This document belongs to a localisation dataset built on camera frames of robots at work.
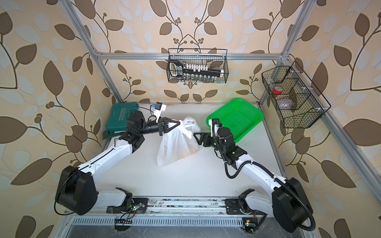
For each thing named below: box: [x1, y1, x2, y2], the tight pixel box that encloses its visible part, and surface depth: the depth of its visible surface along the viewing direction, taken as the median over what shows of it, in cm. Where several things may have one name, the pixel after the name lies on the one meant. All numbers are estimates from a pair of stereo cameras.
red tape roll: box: [272, 86, 283, 95], surface depth 84 cm
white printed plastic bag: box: [156, 116, 202, 168], surface depth 77 cm
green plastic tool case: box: [105, 102, 139, 131], surface depth 110 cm
